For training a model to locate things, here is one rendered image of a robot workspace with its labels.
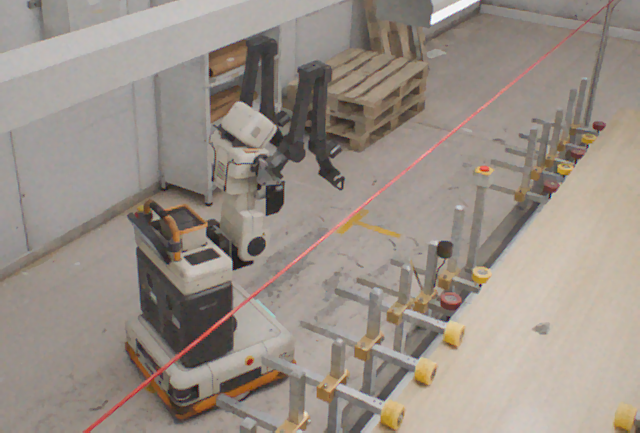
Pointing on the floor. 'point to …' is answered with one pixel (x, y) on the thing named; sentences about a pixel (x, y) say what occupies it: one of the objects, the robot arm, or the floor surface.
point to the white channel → (184, 31)
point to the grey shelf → (171, 142)
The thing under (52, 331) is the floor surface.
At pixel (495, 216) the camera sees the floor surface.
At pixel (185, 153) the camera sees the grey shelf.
